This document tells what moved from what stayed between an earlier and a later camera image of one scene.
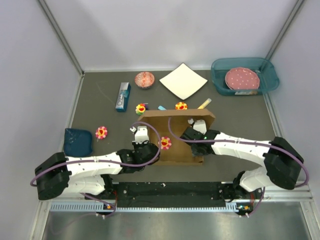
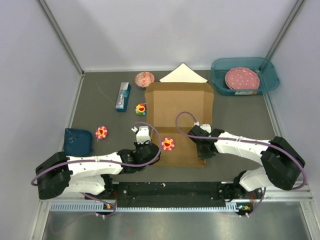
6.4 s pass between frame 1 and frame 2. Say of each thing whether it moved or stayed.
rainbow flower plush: stayed
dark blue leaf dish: stayed
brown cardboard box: moved
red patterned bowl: stayed
